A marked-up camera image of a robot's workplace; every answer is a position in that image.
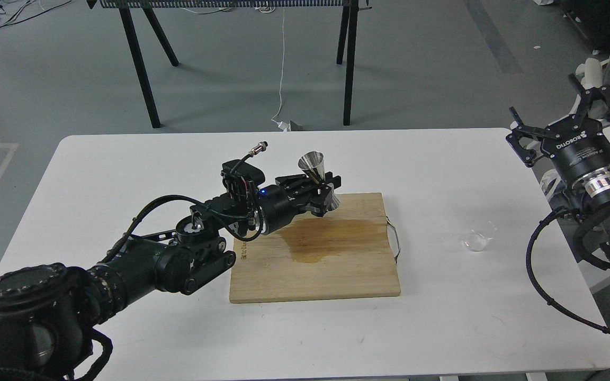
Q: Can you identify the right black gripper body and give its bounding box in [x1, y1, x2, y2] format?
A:
[541, 117, 610, 190]

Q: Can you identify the bamboo cutting board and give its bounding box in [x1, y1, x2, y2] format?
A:
[228, 193, 400, 304]

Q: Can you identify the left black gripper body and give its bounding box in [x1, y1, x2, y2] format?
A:
[257, 185, 311, 234]

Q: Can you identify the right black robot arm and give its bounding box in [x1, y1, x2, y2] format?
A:
[506, 74, 610, 335]

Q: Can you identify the white hanging cable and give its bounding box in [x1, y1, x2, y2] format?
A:
[271, 7, 286, 123]

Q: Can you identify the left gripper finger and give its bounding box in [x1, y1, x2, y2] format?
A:
[274, 172, 342, 197]
[299, 184, 334, 217]

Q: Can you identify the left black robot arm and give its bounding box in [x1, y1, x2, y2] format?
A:
[0, 142, 341, 380]

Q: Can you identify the white office chair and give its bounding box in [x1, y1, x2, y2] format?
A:
[540, 58, 610, 202]

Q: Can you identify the black metal frame table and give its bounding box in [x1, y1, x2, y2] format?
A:
[83, 1, 373, 132]

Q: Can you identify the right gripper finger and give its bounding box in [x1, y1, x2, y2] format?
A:
[568, 74, 610, 133]
[506, 107, 552, 169]

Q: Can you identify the steel double jigger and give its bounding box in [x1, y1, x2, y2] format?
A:
[298, 150, 341, 213]

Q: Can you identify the clear glass cup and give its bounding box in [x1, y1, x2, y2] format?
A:
[462, 219, 498, 252]

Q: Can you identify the white power adapter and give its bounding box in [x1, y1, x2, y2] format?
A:
[277, 121, 303, 132]

